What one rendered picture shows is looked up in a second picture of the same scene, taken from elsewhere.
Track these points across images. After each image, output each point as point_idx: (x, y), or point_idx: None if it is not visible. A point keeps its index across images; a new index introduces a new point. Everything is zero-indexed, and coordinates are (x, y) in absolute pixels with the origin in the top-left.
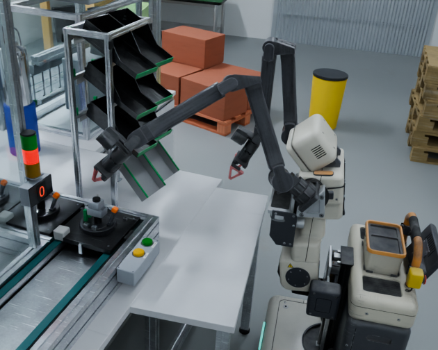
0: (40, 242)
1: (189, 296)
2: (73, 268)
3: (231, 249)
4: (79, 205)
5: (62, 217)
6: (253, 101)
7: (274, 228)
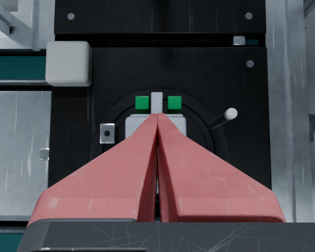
0: (18, 30)
1: None
2: None
3: None
4: (248, 24)
5: (156, 13)
6: None
7: None
